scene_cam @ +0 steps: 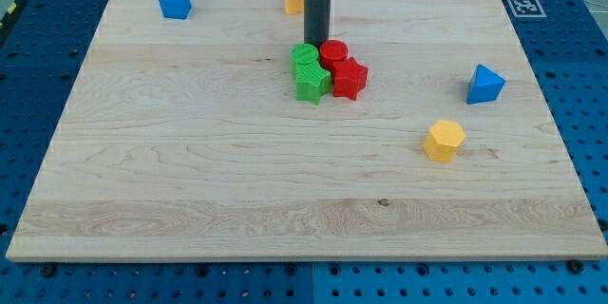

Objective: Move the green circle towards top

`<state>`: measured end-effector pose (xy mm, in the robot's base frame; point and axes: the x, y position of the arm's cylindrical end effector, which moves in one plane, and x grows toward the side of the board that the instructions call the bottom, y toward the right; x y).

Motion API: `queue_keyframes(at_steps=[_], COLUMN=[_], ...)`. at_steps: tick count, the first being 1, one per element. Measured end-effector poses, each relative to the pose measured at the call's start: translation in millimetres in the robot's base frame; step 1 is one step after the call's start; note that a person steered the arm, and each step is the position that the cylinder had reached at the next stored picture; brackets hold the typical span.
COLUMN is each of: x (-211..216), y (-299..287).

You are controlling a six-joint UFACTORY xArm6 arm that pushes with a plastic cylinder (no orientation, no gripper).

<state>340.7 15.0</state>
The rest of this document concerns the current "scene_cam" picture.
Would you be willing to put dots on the light wooden board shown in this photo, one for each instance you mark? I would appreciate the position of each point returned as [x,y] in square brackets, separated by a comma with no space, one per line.
[183,141]

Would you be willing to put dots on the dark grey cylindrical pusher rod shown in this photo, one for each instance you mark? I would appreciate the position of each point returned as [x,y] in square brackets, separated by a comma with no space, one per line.
[317,15]

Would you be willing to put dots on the green star block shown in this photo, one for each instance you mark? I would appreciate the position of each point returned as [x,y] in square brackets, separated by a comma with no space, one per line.
[312,82]

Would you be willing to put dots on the yellow hexagon block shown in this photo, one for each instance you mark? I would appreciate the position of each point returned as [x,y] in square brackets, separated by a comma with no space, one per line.
[444,140]

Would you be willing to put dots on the white fiducial marker tag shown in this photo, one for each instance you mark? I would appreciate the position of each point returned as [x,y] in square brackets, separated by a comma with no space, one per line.
[526,8]

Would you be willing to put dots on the blue triangular pyramid block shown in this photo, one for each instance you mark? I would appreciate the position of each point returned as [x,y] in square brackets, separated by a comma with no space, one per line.
[484,86]

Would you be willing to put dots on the blue cube block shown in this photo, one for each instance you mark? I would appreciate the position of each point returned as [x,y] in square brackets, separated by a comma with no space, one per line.
[175,9]

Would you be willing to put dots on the red cylinder block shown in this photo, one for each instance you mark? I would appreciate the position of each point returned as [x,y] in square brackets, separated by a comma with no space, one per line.
[332,51]

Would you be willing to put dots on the green cylinder block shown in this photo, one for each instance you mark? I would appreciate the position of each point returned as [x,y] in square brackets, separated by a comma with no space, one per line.
[301,55]

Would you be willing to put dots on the red star block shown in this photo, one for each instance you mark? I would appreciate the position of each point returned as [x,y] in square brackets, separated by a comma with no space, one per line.
[349,78]

